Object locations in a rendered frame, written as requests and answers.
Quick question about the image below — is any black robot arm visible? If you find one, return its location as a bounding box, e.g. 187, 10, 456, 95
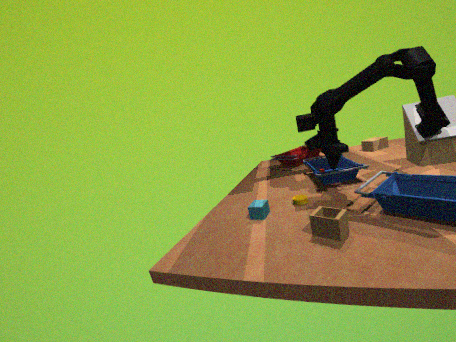
296, 46, 451, 138

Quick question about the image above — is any blue plastic tray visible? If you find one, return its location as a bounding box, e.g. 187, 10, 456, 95
303, 155, 364, 185

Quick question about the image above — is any teal block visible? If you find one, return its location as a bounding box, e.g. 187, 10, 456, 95
248, 200, 270, 220

